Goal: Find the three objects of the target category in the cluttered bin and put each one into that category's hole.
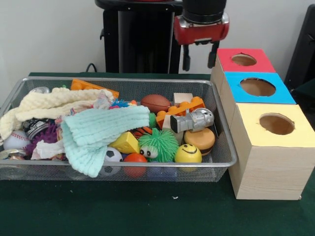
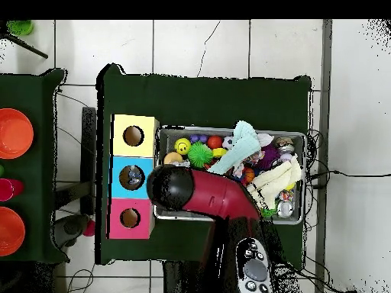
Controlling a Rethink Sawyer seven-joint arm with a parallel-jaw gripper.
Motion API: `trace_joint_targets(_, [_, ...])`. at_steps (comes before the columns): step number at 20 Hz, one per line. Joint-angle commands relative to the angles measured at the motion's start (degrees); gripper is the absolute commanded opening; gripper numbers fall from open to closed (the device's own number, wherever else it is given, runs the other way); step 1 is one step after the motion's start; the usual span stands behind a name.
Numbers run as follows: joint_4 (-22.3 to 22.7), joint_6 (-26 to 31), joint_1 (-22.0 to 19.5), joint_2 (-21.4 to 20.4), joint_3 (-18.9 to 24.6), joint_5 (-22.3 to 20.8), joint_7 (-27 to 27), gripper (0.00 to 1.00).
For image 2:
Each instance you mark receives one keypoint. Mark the mint green waffle cloth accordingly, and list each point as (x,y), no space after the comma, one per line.
(241,146)

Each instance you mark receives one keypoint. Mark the cream waffle cloth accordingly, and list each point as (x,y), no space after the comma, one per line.
(275,183)

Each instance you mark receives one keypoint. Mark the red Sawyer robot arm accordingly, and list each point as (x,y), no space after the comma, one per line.
(220,195)

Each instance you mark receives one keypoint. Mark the wooden box with three holes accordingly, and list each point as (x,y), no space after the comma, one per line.
(146,146)

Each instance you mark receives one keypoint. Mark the metal mesh bin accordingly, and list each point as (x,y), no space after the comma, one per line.
(296,213)

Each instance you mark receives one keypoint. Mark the green spiky toy with eyes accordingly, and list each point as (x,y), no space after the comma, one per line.
(200,154)

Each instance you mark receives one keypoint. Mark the yellow smiley ball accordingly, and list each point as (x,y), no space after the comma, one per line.
(182,146)

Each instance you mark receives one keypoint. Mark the toy burger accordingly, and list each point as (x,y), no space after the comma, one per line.
(172,158)

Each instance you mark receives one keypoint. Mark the yellow cheese wedge toy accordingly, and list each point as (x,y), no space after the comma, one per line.
(219,152)

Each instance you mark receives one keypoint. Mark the small orange ball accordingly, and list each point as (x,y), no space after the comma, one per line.
(214,142)

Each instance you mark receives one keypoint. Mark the small orange basketball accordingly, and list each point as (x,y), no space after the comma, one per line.
(249,174)

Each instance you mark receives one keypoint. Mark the dark green table cloth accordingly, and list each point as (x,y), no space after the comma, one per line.
(198,100)

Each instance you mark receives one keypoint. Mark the purple spiky ball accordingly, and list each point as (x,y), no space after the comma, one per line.
(268,155)

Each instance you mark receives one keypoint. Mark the grey object with red ball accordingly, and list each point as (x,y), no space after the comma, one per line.
(71,229)

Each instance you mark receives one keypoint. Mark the green cloth of side table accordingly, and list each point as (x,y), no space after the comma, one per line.
(39,152)

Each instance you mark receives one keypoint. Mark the orange plastic bowl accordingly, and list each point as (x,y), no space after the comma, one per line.
(13,132)
(10,232)

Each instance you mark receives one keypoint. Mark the magenta plastic cup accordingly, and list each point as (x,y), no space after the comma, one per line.
(10,189)

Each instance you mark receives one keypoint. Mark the black rod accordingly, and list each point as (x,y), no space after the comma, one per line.
(27,47)

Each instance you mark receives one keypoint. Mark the green round object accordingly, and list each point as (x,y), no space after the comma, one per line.
(20,27)

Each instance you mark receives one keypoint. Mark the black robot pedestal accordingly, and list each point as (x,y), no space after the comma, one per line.
(180,277)

